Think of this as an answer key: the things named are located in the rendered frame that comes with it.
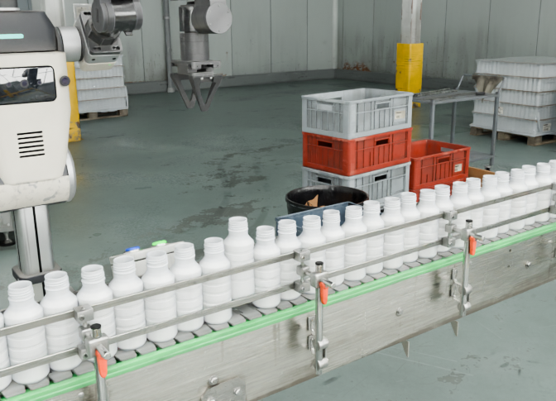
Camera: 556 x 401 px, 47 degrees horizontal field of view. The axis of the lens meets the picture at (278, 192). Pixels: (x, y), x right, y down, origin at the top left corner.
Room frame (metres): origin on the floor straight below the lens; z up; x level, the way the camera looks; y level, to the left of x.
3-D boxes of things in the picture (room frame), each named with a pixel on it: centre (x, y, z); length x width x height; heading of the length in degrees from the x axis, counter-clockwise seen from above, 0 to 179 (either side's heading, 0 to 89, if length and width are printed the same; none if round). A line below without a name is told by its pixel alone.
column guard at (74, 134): (8.52, 2.86, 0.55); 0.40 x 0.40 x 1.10; 35
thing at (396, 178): (3.97, -0.50, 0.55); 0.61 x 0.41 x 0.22; 132
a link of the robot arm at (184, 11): (1.31, 0.16, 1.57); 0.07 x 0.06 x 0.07; 36
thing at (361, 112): (3.97, -0.50, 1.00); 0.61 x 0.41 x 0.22; 132
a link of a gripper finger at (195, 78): (1.30, 0.15, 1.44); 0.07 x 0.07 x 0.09; 34
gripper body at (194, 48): (1.31, 0.16, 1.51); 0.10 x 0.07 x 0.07; 34
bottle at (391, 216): (1.43, -0.26, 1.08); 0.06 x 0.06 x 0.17
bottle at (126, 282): (1.06, 0.27, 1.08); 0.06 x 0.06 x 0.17
